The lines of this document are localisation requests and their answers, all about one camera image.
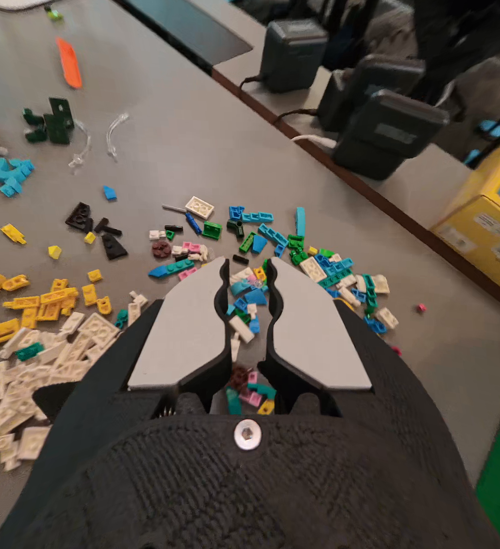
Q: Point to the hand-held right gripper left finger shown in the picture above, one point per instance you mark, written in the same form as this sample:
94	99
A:
181	339

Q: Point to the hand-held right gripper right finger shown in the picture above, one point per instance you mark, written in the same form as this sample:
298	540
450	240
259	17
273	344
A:
314	339

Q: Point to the pile of mixed small lego pieces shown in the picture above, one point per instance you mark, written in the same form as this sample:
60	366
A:
331	270

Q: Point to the group of black lego pieces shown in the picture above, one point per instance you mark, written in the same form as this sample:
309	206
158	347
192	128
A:
112	246

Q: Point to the pile of yellow lego pieces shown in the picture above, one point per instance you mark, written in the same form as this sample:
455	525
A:
48	304

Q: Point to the pile of white lego pieces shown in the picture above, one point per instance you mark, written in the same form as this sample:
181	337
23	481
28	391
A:
27	386

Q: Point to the small blue lego piece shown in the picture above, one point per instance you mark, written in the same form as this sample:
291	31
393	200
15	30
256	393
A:
109	193

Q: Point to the yellow lego box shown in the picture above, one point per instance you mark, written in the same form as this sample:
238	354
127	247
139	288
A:
485	231

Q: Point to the clear lego piece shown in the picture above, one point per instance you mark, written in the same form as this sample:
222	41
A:
113	137
82	150

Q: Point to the turquoise curved lego piece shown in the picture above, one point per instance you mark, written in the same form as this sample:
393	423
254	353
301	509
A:
9	176

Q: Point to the dark green lego assembly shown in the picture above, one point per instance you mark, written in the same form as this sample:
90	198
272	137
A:
59	122

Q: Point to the dark green lego piece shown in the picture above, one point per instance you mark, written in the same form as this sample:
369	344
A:
34	128

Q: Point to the small lime lego piece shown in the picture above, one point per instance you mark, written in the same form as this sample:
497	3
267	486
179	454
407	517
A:
54	15

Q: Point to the black battery charger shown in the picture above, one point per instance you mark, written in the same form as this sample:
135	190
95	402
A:
387	133
292	55
378	81

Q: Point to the orange brick separator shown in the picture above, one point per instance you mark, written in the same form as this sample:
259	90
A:
69	64

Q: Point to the black desk mat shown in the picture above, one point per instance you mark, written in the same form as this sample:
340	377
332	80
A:
190	25

